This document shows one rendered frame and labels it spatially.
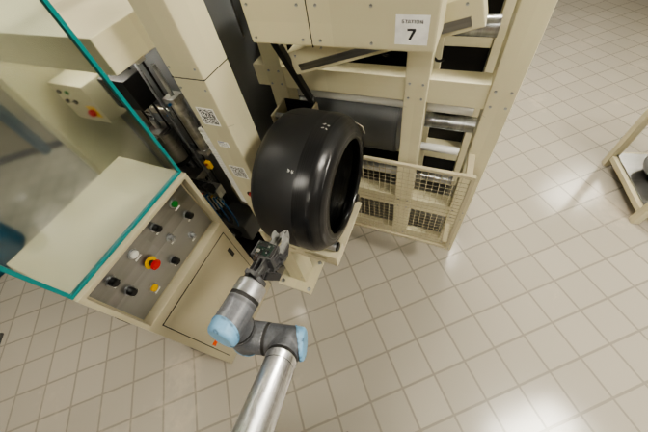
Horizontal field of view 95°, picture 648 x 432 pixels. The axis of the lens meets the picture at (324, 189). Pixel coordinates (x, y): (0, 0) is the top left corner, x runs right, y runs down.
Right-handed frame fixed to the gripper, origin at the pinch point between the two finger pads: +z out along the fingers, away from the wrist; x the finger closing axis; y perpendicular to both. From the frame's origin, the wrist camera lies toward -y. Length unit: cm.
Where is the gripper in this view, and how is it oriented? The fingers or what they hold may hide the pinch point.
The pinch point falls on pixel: (285, 234)
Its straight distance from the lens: 104.3
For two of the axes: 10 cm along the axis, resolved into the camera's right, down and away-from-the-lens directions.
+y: -0.9, -7.0, -7.1
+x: -9.2, -2.1, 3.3
